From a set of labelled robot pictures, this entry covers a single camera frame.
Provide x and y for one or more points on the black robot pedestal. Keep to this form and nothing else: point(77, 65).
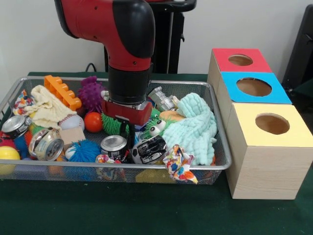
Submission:
point(171, 36)

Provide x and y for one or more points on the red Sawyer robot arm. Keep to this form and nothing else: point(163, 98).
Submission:
point(110, 24)

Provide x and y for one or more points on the black flat panel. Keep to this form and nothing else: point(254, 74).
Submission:
point(300, 49)

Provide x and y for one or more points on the wooden box with three holes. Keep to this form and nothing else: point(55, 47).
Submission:
point(264, 171)

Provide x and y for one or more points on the dark green table cloth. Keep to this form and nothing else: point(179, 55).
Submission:
point(305, 89)
point(122, 208)

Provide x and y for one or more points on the red black drink can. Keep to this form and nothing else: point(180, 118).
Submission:
point(113, 147)

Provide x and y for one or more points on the mint green cloth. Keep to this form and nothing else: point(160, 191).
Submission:
point(193, 132)

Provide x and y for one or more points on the yellow ball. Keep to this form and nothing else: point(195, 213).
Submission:
point(9, 154)

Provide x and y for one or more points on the purple spiky toy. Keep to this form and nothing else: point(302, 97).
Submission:
point(91, 94)

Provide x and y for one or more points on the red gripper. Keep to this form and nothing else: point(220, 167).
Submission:
point(127, 113)

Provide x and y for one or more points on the cream knitted cloth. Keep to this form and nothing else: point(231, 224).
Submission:
point(49, 107)

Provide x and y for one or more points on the orange toy building block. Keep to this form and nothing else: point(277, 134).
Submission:
point(61, 91)

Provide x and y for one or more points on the blue fuzzy toy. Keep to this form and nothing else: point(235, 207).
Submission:
point(83, 151)

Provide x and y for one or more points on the colourful patterned cloth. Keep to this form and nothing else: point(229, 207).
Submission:
point(179, 166)

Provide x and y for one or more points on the green fuzzy toy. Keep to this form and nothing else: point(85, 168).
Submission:
point(110, 126)

